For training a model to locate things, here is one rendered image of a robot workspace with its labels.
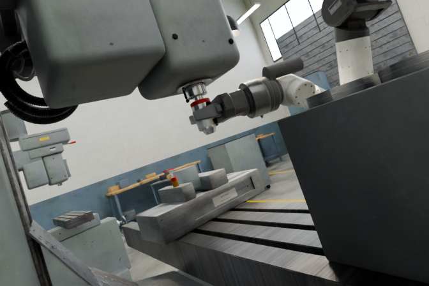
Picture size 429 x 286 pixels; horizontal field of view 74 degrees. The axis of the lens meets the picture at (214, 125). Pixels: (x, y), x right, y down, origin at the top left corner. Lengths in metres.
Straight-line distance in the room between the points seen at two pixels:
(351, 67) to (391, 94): 0.62
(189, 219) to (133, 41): 0.44
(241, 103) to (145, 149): 6.91
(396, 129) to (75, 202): 6.92
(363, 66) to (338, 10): 0.17
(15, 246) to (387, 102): 0.35
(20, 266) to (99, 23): 0.34
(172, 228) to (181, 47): 0.42
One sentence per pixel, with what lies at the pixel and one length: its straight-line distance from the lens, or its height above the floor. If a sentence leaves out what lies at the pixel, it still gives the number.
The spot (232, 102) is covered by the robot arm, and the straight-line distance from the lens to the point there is 0.61.
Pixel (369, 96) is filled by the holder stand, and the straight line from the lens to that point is 0.30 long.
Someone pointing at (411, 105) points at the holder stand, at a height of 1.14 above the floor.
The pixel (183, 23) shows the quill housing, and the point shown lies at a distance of 0.59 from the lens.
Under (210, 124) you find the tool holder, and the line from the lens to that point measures 0.63.
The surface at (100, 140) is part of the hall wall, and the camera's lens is 7.27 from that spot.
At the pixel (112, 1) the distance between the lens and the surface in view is 0.53.
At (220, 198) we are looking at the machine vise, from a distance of 0.80.
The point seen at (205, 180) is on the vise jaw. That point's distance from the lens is 0.79.
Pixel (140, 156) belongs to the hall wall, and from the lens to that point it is 7.43.
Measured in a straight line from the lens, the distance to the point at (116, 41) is 0.50.
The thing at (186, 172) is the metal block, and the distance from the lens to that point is 0.79.
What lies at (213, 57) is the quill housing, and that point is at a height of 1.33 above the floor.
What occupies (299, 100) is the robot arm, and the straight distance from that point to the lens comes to 0.69.
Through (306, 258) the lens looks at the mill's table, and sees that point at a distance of 0.44.
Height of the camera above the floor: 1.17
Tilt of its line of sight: 3 degrees up
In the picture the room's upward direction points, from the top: 19 degrees counter-clockwise
